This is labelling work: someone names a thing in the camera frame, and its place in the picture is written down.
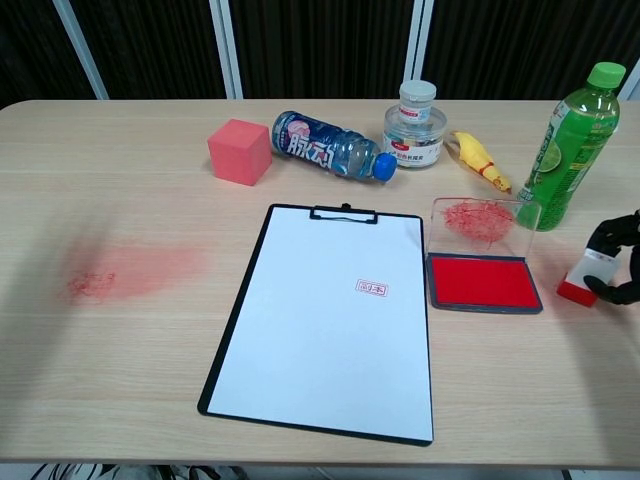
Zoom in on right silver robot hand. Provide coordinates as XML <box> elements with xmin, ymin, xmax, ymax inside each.
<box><xmin>583</xmin><ymin>208</ymin><xmax>640</xmax><ymax>307</ymax></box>

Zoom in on white stamp with red base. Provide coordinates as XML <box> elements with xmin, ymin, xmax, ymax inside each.
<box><xmin>557</xmin><ymin>248</ymin><xmax>621</xmax><ymax>308</ymax></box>

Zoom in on red ink pad clear lid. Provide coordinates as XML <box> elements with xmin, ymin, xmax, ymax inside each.
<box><xmin>426</xmin><ymin>196</ymin><xmax>545</xmax><ymax>316</ymax></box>

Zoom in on green tea bottle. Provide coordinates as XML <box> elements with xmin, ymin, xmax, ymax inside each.
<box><xmin>514</xmin><ymin>61</ymin><xmax>628</xmax><ymax>232</ymax></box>

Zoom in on yellow rubber chicken toy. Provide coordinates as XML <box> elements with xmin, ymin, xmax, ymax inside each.
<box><xmin>446</xmin><ymin>129</ymin><xmax>514</xmax><ymax>195</ymax></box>

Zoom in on clear jar with white lid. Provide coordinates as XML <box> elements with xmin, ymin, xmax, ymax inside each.
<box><xmin>382</xmin><ymin>80</ymin><xmax>447</xmax><ymax>171</ymax></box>

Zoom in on white paper sheet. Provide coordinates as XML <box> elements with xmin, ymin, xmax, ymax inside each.
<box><xmin>205</xmin><ymin>206</ymin><xmax>434</xmax><ymax>444</ymax></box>

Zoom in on blue label water bottle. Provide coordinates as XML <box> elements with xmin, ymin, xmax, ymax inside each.
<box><xmin>271</xmin><ymin>109</ymin><xmax>399</xmax><ymax>184</ymax></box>

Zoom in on black clipboard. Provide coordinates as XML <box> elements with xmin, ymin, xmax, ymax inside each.
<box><xmin>197</xmin><ymin>202</ymin><xmax>435</xmax><ymax>448</ymax></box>

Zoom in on red foam cube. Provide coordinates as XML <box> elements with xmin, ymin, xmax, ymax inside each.
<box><xmin>207</xmin><ymin>118</ymin><xmax>274</xmax><ymax>188</ymax></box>

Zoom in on black partition screen white frame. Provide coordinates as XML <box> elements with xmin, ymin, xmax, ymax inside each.
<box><xmin>52</xmin><ymin>0</ymin><xmax>231</xmax><ymax>101</ymax></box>
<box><xmin>222</xmin><ymin>0</ymin><xmax>424</xmax><ymax>101</ymax></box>
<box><xmin>0</xmin><ymin>0</ymin><xmax>109</xmax><ymax>110</ymax></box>
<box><xmin>414</xmin><ymin>0</ymin><xmax>640</xmax><ymax>101</ymax></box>

